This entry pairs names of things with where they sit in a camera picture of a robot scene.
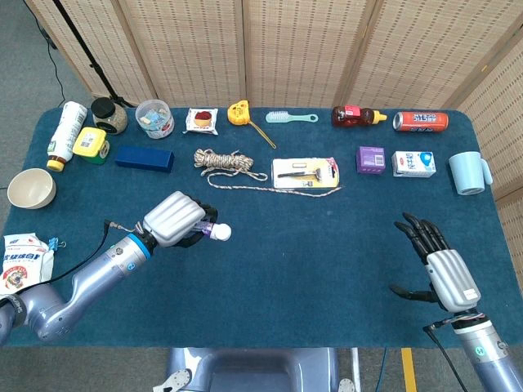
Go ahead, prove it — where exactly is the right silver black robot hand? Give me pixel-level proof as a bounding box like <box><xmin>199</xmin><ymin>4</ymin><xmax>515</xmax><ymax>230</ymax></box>
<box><xmin>388</xmin><ymin>212</ymin><xmax>482</xmax><ymax>314</ymax></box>

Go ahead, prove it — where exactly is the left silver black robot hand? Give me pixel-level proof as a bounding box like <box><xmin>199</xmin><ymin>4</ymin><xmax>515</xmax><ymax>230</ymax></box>
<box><xmin>142</xmin><ymin>190</ymin><xmax>220</xmax><ymax>249</ymax></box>

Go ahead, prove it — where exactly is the purple white toothpaste tube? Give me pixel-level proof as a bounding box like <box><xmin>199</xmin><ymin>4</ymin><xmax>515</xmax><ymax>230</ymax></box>
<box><xmin>191</xmin><ymin>220</ymin><xmax>233</xmax><ymax>242</ymax></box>

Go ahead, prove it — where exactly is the dark blue rectangular box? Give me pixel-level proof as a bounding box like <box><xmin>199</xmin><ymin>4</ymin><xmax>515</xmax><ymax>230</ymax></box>
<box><xmin>114</xmin><ymin>145</ymin><xmax>176</xmax><ymax>174</ymax></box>

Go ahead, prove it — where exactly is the white snack packet red cake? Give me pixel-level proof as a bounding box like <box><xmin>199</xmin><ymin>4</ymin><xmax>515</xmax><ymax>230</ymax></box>
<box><xmin>182</xmin><ymin>107</ymin><xmax>219</xmax><ymax>136</ymax></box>

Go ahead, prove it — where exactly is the clear plastic tub of clips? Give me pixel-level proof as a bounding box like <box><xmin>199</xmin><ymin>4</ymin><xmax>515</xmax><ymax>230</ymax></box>
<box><xmin>135</xmin><ymin>99</ymin><xmax>176</xmax><ymax>140</ymax></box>

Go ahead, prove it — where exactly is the light blue mug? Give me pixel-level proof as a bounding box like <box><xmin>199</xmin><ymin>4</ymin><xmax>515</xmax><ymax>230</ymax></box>
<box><xmin>448</xmin><ymin>151</ymin><xmax>494</xmax><ymax>197</ymax></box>

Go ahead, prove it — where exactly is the green box yellow lid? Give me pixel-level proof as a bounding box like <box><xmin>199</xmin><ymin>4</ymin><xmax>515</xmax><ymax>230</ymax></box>
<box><xmin>72</xmin><ymin>127</ymin><xmax>110</xmax><ymax>166</ymax></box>

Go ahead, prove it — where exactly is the glass jar black lid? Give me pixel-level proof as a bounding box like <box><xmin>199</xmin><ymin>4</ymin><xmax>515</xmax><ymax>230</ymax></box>
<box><xmin>90</xmin><ymin>96</ymin><xmax>128</xmax><ymax>136</ymax></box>

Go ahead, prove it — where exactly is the white blue milk carton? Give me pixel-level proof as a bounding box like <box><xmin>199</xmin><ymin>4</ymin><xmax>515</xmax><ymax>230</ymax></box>
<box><xmin>391</xmin><ymin>150</ymin><xmax>437</xmax><ymax>179</ymax></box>

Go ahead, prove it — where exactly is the yellow tape measure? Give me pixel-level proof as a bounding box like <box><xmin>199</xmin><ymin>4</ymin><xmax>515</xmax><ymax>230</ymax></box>
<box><xmin>226</xmin><ymin>99</ymin><xmax>278</xmax><ymax>150</ymax></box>

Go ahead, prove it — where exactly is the blue table cloth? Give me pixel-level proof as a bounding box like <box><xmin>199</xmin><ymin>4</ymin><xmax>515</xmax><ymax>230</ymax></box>
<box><xmin>0</xmin><ymin>106</ymin><xmax>523</xmax><ymax>350</ymax></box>

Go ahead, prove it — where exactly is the white bottle yellow cap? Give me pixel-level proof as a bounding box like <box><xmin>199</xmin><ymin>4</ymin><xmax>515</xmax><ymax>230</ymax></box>
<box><xmin>46</xmin><ymin>100</ymin><xmax>88</xmax><ymax>172</ymax></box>

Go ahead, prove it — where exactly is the razor in blister pack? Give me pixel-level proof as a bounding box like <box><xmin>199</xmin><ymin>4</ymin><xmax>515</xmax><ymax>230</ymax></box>
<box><xmin>271</xmin><ymin>157</ymin><xmax>341</xmax><ymax>190</ymax></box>

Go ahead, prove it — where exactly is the small purple box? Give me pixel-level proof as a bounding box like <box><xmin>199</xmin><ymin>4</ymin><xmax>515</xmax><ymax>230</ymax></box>
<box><xmin>355</xmin><ymin>145</ymin><xmax>387</xmax><ymax>176</ymax></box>

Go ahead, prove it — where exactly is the beige bowl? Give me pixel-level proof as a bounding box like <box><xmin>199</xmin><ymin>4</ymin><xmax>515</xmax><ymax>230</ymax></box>
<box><xmin>7</xmin><ymin>167</ymin><xmax>57</xmax><ymax>211</ymax></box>

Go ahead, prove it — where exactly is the mint green brush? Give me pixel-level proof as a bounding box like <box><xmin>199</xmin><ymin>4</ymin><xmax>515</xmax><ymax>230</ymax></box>
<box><xmin>265</xmin><ymin>109</ymin><xmax>319</xmax><ymax>124</ymax></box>

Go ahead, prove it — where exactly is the white printed food bag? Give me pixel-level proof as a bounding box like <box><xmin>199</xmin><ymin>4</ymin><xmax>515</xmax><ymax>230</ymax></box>
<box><xmin>0</xmin><ymin>232</ymin><xmax>56</xmax><ymax>299</ymax></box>

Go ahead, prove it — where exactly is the orange soda can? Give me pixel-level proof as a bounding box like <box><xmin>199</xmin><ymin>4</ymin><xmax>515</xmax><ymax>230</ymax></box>
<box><xmin>392</xmin><ymin>111</ymin><xmax>449</xmax><ymax>133</ymax></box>

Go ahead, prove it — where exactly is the grey robot torso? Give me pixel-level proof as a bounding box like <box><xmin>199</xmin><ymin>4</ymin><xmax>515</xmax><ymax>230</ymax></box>
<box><xmin>153</xmin><ymin>346</ymin><xmax>356</xmax><ymax>392</ymax></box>

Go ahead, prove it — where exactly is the black tripod stand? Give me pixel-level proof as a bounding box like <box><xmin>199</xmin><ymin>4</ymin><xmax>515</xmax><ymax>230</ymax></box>
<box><xmin>51</xmin><ymin>0</ymin><xmax>136</xmax><ymax>109</ymax></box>

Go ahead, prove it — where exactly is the honey bear bottle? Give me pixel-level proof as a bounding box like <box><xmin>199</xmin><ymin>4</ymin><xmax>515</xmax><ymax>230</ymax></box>
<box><xmin>331</xmin><ymin>105</ymin><xmax>388</xmax><ymax>128</ymax></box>

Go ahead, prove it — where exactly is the bamboo folding screen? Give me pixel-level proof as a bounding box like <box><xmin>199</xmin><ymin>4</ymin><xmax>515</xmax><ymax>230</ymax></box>
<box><xmin>24</xmin><ymin>0</ymin><xmax>523</xmax><ymax>287</ymax></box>

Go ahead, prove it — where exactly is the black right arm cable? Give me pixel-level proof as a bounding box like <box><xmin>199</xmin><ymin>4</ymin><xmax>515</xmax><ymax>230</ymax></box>
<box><xmin>422</xmin><ymin>320</ymin><xmax>469</xmax><ymax>392</ymax></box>

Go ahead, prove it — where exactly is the coiled braided rope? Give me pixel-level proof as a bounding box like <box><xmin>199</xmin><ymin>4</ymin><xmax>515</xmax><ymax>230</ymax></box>
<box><xmin>193</xmin><ymin>148</ymin><xmax>345</xmax><ymax>198</ymax></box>

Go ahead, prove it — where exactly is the blue floor cable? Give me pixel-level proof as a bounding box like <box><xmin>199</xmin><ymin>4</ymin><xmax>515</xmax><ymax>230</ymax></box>
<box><xmin>378</xmin><ymin>348</ymin><xmax>388</xmax><ymax>392</ymax></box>

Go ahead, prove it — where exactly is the black floor cable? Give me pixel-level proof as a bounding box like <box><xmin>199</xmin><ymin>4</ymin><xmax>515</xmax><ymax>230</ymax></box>
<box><xmin>22</xmin><ymin>0</ymin><xmax>66</xmax><ymax>103</ymax></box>

